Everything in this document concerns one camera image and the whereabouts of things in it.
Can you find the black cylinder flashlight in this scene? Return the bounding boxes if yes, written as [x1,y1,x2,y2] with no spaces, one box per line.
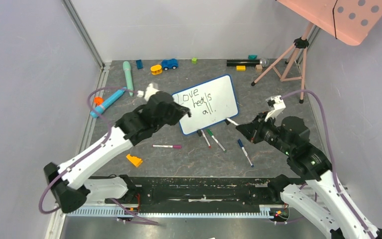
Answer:
[226,58,270,67]

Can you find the yellow oval toy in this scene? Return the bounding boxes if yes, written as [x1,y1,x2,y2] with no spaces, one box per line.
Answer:
[150,64,163,75]

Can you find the orange toy piece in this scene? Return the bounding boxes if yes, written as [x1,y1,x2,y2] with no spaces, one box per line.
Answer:
[94,97,104,106]

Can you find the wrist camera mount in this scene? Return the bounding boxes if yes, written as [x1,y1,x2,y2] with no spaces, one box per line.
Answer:
[136,83,159,101]
[264,95,286,122]

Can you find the blue framed whiteboard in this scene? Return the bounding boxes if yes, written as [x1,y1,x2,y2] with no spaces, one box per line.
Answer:
[173,74,239,135]

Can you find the blue toy car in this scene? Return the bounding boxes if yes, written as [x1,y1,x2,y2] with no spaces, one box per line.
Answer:
[161,58,179,71]

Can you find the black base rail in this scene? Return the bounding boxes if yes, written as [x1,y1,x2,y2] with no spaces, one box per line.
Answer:
[117,177,287,215]

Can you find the pink perforated panel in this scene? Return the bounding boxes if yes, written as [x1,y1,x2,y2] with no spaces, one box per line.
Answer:
[278,0,382,46]

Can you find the red whiteboard marker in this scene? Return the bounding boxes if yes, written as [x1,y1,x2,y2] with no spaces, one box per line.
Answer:
[199,129,211,148]

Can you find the pink whiteboard marker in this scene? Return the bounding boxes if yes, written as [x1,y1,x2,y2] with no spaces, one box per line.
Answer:
[152,144,182,149]

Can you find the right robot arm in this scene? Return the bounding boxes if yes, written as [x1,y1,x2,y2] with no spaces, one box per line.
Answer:
[236,113,382,239]

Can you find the blue whiteboard marker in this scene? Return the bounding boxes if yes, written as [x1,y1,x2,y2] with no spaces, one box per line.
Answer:
[237,139,254,167]

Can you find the tan wooden cube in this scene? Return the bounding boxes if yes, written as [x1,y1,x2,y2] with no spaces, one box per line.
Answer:
[255,65,264,73]

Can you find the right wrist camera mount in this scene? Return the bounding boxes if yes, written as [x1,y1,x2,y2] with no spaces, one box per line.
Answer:
[264,95,286,122]

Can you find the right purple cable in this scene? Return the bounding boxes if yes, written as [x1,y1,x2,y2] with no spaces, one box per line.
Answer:
[267,90,376,239]

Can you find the mint green toy tube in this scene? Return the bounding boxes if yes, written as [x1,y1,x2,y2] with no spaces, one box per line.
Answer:
[122,61,134,96]

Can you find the teal block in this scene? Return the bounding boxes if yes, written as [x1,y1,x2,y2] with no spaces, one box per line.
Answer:
[248,55,258,60]

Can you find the light blue toy tube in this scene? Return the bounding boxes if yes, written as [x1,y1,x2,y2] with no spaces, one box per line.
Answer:
[90,87,126,119]

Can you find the green whiteboard marker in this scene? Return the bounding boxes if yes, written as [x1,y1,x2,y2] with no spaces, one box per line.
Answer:
[206,129,227,152]

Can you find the dark blue block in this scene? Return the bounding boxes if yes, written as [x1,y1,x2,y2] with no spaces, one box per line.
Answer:
[136,60,143,70]

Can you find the yellow wedge block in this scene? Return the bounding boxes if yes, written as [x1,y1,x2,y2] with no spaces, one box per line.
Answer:
[126,154,143,168]

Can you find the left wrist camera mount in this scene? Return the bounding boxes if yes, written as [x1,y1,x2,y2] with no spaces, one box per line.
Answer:
[136,83,159,101]

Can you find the pink tripod stand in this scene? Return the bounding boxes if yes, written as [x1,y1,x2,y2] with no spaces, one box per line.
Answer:
[251,22,314,90]

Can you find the black whiteboard marker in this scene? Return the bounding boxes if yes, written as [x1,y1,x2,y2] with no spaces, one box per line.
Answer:
[225,118,239,126]

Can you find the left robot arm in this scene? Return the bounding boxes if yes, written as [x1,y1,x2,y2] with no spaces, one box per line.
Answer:
[39,90,191,214]

